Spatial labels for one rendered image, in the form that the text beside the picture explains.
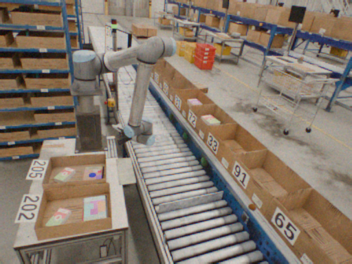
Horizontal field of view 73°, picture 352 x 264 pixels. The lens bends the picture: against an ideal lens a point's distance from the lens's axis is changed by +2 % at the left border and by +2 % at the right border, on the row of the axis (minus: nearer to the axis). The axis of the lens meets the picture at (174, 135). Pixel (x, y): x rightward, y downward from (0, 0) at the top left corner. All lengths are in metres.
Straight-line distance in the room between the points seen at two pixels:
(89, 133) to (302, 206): 1.60
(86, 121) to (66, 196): 0.60
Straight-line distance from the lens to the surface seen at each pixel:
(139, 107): 1.53
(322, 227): 1.67
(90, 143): 2.05
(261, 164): 1.88
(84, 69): 1.81
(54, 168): 1.95
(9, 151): 3.28
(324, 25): 7.06
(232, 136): 2.11
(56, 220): 1.55
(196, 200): 1.63
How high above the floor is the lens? 1.95
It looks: 31 degrees down
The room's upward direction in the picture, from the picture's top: 7 degrees clockwise
